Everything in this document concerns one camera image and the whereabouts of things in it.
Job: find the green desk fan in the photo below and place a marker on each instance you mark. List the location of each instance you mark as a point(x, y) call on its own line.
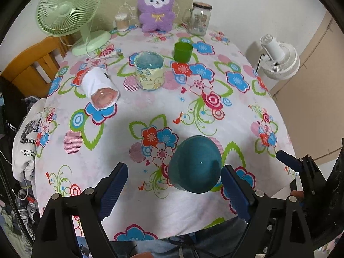
point(67, 8)

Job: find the floral tablecloth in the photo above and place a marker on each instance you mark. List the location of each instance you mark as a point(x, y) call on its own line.
point(161, 107)

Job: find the glass jar with lid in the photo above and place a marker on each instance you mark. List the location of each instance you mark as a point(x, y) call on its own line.
point(200, 18)

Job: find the person's blue jeans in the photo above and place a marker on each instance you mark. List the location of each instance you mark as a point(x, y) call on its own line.
point(215, 239)

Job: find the black garment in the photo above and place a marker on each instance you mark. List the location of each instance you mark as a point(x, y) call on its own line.
point(10, 113)

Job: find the teal cup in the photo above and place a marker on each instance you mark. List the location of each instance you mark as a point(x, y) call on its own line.
point(197, 164)

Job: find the green cup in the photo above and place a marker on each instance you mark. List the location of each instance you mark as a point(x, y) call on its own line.
point(183, 52)

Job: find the white printed shirt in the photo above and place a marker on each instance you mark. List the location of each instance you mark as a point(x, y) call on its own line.
point(27, 145)

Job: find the white clip fan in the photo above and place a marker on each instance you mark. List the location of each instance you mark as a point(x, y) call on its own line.
point(279, 56)

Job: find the white cup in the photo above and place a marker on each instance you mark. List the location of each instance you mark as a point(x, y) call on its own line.
point(98, 86)

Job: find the purple plush toy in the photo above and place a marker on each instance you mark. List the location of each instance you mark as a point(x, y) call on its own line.
point(156, 10)

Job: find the cartoon printed cup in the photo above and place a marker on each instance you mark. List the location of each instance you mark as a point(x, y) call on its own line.
point(150, 72)

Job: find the wooden chair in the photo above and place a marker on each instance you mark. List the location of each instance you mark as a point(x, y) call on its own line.
point(29, 67)

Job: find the clear glass mug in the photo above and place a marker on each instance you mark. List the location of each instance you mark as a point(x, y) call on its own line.
point(186, 18)

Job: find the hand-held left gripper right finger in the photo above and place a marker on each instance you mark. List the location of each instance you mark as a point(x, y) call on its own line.
point(237, 194)

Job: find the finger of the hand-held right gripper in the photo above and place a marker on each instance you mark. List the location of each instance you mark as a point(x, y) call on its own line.
point(289, 160)

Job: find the cotton swab container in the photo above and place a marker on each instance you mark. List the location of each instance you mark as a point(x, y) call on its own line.
point(122, 22)

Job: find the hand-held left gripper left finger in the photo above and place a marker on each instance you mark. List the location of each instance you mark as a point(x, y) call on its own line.
point(115, 192)

